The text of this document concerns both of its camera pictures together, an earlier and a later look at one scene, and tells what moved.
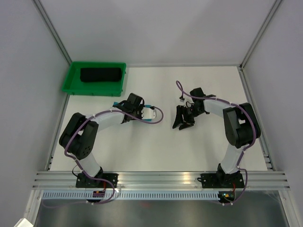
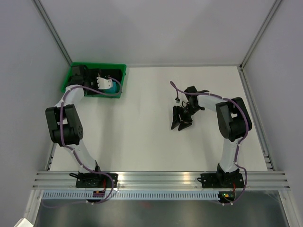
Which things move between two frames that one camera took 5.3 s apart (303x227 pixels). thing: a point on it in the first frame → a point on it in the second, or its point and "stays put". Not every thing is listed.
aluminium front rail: [160, 180] stays put
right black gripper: [178, 120] stays put
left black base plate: [83, 181] stays put
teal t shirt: [116, 103] → [115, 89]
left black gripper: [139, 109] → [93, 73]
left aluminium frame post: [46, 19] stays put
